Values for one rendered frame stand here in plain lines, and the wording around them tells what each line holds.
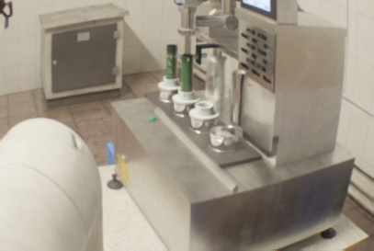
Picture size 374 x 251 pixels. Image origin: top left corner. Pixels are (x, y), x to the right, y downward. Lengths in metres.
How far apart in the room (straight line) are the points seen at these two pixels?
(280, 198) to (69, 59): 3.26
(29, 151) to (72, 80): 3.86
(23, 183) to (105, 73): 3.97
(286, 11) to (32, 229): 0.82
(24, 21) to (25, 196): 4.43
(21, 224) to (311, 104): 0.93
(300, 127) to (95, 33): 3.19
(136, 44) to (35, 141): 4.67
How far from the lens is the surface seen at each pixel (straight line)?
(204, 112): 1.24
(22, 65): 4.83
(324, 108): 1.17
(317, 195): 1.20
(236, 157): 1.14
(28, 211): 0.31
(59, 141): 0.40
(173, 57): 1.41
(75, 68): 4.21
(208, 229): 1.05
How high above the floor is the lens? 1.55
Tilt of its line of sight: 22 degrees down
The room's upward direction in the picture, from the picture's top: 2 degrees clockwise
